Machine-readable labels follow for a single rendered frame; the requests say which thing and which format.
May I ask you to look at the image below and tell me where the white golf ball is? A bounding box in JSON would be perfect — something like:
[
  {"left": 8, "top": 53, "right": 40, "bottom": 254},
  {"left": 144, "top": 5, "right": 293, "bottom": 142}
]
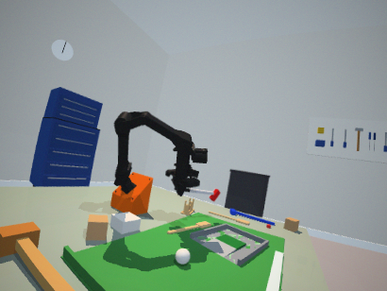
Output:
[{"left": 175, "top": 248, "right": 190, "bottom": 264}]

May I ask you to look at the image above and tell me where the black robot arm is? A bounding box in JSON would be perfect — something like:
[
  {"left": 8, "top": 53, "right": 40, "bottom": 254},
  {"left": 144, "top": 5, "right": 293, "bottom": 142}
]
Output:
[{"left": 113, "top": 111, "right": 208, "bottom": 194}]

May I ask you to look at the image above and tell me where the green flat mat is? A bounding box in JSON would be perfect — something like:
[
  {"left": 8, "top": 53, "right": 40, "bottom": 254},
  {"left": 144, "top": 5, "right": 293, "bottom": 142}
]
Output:
[{"left": 76, "top": 213, "right": 285, "bottom": 291}]

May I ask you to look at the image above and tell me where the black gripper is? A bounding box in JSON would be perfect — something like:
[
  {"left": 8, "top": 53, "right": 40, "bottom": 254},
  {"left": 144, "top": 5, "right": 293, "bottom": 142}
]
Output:
[{"left": 165, "top": 162, "right": 200, "bottom": 197}]

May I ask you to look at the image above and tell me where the white flat bar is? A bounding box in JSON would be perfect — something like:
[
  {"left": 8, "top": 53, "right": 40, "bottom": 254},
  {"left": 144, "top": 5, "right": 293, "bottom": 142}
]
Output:
[{"left": 266, "top": 251, "right": 283, "bottom": 291}]

